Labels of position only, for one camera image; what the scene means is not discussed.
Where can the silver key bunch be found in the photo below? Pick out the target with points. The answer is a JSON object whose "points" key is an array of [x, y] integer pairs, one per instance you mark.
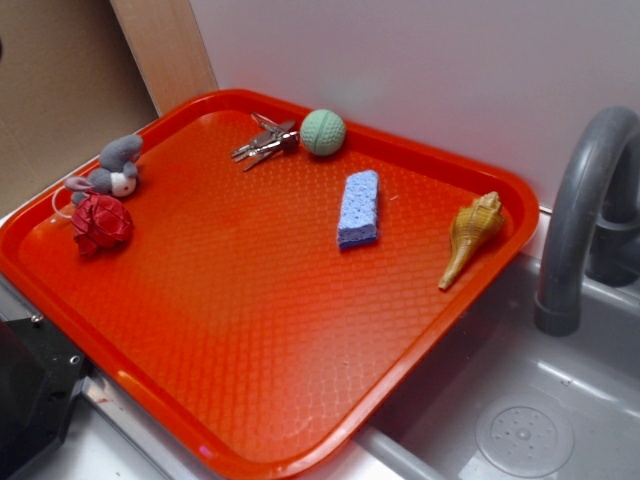
{"points": [[275, 138]]}

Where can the blue sponge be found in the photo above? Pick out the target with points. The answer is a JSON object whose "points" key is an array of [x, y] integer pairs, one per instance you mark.
{"points": [[358, 220]]}

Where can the orange plastic tray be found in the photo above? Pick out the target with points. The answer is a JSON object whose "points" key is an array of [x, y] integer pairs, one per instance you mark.
{"points": [[232, 316]]}

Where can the green rubber ball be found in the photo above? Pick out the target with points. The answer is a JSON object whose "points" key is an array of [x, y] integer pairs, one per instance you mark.
{"points": [[323, 132]]}

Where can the tan conch seashell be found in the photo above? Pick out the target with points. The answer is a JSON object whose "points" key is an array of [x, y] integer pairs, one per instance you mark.
{"points": [[472, 228]]}

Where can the grey plush mouse toy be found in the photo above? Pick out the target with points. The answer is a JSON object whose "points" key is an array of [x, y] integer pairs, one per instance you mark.
{"points": [[117, 174]]}

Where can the red woven ball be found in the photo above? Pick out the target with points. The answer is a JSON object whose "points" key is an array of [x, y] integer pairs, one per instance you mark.
{"points": [[100, 222]]}

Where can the grey plastic sink basin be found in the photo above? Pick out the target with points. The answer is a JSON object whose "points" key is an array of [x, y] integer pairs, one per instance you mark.
{"points": [[498, 399]]}

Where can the wooden board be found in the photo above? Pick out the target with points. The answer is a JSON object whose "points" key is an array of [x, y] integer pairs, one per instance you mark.
{"points": [[168, 49]]}

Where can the grey toy faucet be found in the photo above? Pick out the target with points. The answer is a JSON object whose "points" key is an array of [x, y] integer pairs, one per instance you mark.
{"points": [[594, 228]]}

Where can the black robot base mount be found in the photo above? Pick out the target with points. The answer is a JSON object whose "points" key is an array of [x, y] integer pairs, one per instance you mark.
{"points": [[42, 372]]}

